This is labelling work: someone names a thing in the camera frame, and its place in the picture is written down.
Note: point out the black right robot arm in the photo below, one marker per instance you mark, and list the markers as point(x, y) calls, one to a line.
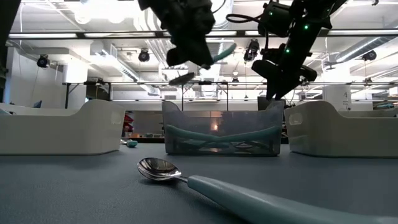
point(306, 27)

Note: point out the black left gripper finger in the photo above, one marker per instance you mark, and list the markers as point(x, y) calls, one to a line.
point(175, 57)
point(200, 53)

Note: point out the dark translucent plastic bin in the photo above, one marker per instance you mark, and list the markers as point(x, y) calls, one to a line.
point(217, 118)

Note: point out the black ceiling spotlight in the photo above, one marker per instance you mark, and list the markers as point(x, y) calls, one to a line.
point(43, 60)
point(252, 49)
point(369, 55)
point(143, 56)

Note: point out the silver ventilation duct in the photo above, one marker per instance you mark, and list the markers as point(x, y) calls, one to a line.
point(367, 46)

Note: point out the ceiling light strip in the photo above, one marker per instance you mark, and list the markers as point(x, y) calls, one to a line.
point(363, 32)
point(43, 35)

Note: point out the white plastic bin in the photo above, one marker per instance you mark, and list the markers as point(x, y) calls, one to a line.
point(62, 133)
point(342, 137)

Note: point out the blue table mat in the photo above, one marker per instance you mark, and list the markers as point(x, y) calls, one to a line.
point(77, 186)

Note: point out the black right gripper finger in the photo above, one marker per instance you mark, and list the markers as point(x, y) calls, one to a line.
point(286, 87)
point(273, 88)

